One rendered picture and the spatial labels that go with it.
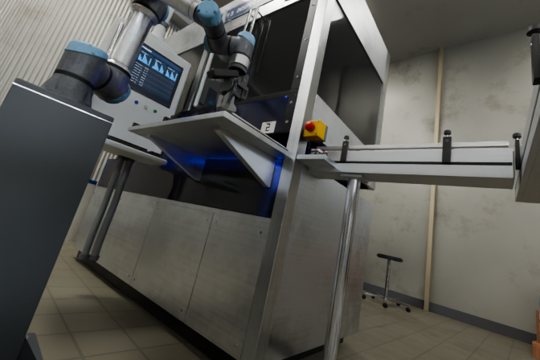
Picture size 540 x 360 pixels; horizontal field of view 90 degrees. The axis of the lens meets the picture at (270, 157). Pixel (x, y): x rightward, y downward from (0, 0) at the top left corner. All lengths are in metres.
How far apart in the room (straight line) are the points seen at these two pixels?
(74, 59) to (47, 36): 3.67
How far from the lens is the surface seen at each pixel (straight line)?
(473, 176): 1.03
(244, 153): 1.04
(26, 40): 4.71
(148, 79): 1.89
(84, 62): 1.11
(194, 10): 1.09
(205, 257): 1.36
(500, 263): 4.73
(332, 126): 1.43
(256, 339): 1.15
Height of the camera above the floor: 0.55
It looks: 15 degrees up
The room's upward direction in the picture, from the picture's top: 13 degrees clockwise
